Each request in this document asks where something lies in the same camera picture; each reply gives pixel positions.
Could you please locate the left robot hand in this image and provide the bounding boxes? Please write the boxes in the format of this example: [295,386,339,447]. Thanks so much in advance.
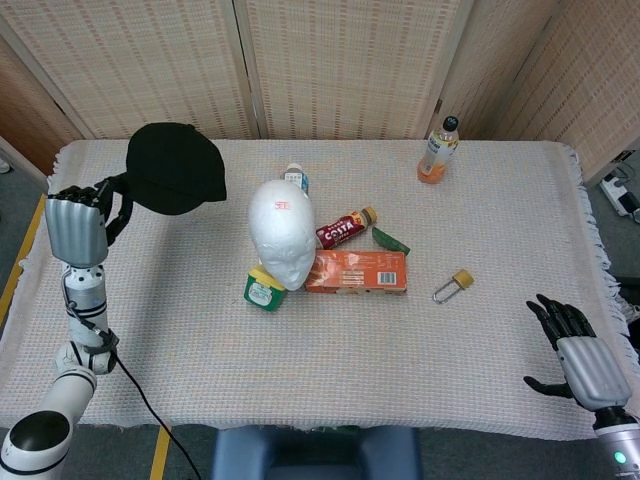
[44,175,134,267]

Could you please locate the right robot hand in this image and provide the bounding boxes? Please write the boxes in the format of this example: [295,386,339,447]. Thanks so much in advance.
[523,293,633,413]

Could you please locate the black baseball cap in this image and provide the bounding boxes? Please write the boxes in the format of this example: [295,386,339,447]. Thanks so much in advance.
[110,122,228,217]

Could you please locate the white foam mannequin head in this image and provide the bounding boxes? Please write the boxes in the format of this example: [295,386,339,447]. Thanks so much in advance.
[247,178,317,292]

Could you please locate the brass padlock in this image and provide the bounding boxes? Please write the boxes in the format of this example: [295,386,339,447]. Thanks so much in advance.
[432,268,475,305]

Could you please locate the white power strip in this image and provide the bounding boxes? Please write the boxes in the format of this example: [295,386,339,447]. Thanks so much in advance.
[599,167,640,225]

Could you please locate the green tub with yellow lid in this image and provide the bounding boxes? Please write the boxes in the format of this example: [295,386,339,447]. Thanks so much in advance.
[243,265,289,313]

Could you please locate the white capped plastic bottle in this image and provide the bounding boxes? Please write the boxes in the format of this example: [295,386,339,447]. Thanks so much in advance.
[279,162,311,197]

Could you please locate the green foil packet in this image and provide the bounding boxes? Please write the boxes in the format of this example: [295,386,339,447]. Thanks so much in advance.
[370,226,412,255]

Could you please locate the orange biscuit box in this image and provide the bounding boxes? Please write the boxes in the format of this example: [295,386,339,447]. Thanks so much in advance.
[303,249,408,295]

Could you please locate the orange juice bottle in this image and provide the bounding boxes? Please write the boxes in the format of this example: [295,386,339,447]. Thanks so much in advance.
[416,115,461,185]

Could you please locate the red Costa coffee bottle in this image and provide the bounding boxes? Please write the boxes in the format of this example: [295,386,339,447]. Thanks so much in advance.
[314,206,379,251]

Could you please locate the white woven tablecloth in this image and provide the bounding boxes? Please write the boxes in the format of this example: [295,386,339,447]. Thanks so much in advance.
[0,138,640,442]

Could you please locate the blue padded seat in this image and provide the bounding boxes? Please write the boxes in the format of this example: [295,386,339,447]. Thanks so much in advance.
[212,426,422,480]

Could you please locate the beige woven folding screen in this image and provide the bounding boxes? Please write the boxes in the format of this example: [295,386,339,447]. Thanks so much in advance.
[0,0,640,187]

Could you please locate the black cable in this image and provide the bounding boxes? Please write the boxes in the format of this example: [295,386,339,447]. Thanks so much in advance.
[67,299,202,480]

